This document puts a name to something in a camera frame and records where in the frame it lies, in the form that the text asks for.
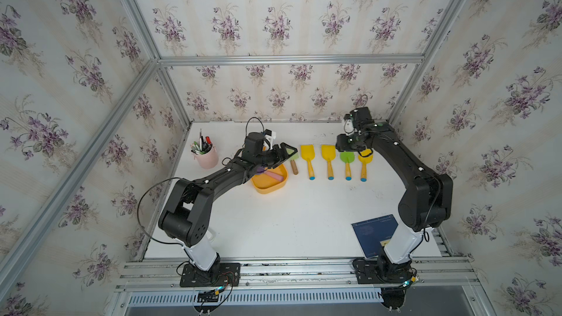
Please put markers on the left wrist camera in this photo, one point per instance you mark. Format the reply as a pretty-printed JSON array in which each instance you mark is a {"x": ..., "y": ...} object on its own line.
[{"x": 269, "y": 138}]

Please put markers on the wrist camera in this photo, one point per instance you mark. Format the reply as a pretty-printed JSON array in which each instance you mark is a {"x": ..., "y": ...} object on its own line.
[
  {"x": 269, "y": 138},
  {"x": 357, "y": 120}
]

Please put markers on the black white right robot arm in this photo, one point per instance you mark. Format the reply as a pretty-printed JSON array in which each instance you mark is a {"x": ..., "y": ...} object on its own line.
[{"x": 424, "y": 206}]

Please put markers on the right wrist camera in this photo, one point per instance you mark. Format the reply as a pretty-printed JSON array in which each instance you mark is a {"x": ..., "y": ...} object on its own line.
[{"x": 357, "y": 120}]

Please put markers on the aluminium rail frame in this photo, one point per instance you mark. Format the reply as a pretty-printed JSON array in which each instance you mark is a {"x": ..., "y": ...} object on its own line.
[{"x": 331, "y": 286}]

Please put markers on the dark green shovel yellow handle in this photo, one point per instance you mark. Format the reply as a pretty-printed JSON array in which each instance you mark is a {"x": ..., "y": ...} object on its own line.
[{"x": 347, "y": 158}]

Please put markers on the pink pen holder cup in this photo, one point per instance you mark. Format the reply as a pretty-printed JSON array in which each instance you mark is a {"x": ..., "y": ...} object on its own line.
[{"x": 204, "y": 152}]

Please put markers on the purple shovel pink handle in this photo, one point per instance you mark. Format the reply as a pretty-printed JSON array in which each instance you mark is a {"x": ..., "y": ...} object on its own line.
[{"x": 271, "y": 174}]

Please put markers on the light green shovel wooden handle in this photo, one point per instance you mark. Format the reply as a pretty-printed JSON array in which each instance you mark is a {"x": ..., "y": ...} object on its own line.
[{"x": 294, "y": 166}]

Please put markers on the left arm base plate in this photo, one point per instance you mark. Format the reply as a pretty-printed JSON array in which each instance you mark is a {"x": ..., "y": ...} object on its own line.
[{"x": 220, "y": 275}]

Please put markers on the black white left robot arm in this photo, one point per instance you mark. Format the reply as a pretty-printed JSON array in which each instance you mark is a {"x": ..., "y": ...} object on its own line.
[{"x": 187, "y": 212}]

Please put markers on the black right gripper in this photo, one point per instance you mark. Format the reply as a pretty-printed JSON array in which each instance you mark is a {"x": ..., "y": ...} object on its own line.
[{"x": 342, "y": 145}]

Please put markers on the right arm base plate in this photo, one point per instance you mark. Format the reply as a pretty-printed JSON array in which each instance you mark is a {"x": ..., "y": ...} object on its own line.
[{"x": 381, "y": 271}]

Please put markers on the blue booklet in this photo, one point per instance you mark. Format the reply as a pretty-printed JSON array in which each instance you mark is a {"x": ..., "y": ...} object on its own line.
[{"x": 374, "y": 234}]

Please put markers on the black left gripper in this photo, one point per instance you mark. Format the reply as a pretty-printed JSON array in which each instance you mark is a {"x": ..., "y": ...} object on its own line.
[{"x": 280, "y": 157}]

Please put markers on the yellow plastic storage box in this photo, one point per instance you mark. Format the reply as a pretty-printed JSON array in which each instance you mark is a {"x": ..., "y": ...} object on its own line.
[{"x": 265, "y": 185}]

